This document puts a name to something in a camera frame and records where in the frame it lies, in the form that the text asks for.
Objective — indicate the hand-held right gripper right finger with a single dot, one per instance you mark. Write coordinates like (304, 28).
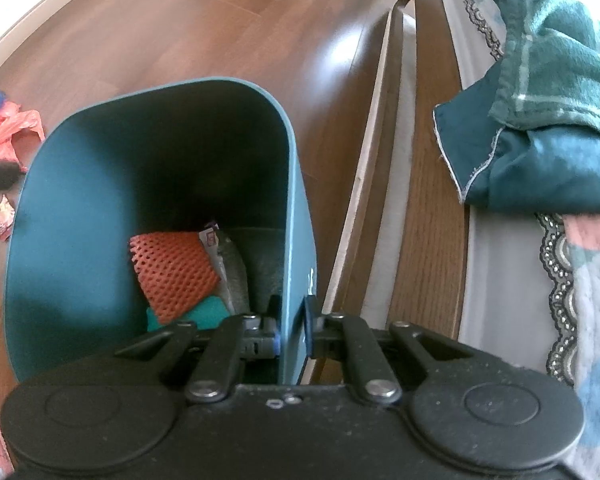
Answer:
(310, 325)

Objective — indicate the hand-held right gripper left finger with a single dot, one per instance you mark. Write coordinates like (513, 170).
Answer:
(267, 342)

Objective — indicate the red plastic bag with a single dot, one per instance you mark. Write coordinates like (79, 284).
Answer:
(15, 130)

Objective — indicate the reddish brown strip wrapper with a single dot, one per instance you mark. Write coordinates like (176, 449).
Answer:
(4, 217)

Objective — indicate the grey wrapper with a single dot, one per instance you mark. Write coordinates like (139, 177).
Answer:
(232, 280)

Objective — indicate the dark teal waste bin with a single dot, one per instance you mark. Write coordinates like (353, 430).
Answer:
(80, 210)

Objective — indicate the orange foam fruit net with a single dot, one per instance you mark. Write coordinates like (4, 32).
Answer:
(175, 275)

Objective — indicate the grey mattress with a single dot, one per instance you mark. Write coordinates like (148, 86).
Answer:
(505, 285)

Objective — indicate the teal duvet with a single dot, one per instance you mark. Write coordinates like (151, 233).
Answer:
(555, 175)

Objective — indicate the green plaid blanket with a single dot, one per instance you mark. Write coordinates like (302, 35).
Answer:
(555, 60)

